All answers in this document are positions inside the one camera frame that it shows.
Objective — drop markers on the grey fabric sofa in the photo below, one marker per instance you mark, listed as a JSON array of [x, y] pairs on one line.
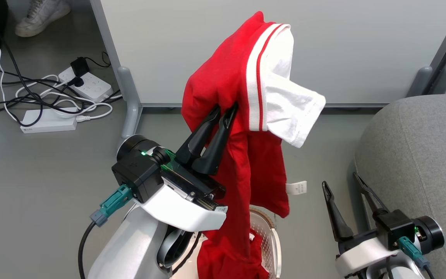
[[420, 155]]

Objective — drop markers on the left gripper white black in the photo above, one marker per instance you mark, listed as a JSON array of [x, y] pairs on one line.
[[180, 211]]

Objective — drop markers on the red shirt with white sleeves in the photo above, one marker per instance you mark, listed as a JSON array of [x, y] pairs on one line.
[[223, 85]]

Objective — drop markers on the black power adapter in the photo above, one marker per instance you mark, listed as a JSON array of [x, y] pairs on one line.
[[79, 66]]

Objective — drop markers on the cream perforated laundry basket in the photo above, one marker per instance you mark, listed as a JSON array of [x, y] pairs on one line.
[[272, 248]]

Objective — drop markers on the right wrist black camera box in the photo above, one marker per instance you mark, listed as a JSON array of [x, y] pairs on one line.
[[395, 228]]

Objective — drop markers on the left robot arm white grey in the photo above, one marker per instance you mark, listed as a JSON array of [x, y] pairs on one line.
[[130, 252]]

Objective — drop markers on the grey partition foot with screw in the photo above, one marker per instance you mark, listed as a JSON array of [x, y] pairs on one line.
[[130, 104]]

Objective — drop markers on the white sneaker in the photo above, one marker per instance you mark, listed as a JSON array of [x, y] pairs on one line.
[[39, 17]]

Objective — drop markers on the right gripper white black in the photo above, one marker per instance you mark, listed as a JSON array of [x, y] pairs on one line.
[[362, 255]]

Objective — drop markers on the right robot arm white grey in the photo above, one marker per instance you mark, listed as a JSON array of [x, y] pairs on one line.
[[397, 271]]

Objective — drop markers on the long white power strip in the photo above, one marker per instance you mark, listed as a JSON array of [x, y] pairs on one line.
[[50, 122]]

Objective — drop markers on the white power strip with sockets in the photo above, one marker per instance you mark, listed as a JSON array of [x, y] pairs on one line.
[[93, 87]]

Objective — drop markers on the large white partition panel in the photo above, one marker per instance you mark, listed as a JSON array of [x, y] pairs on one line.
[[323, 50]]

